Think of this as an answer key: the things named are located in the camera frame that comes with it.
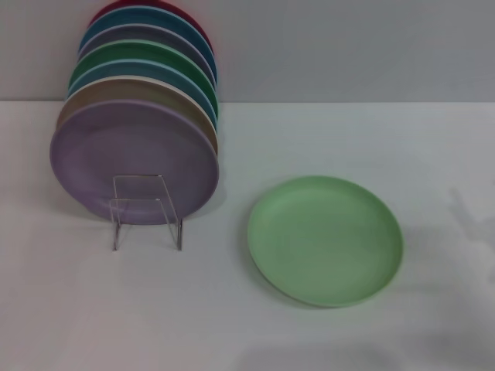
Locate light blue plate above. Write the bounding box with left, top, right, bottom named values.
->
left=67, top=58, right=220, bottom=129

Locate beige plate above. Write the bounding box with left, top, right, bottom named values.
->
left=56, top=76, right=220, bottom=156

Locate light green plate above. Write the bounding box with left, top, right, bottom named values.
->
left=247, top=174, right=405, bottom=310

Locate lilac plate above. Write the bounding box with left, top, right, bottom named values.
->
left=49, top=98, right=220, bottom=226

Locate clear acrylic plate rack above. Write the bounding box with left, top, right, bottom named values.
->
left=109, top=174, right=184, bottom=253

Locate grey purple plate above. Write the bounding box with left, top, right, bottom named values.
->
left=77, top=23, right=218, bottom=85

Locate red plate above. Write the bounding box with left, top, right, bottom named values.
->
left=91, top=0, right=216, bottom=60

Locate dark green plate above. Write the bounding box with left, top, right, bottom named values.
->
left=69, top=39, right=220, bottom=117

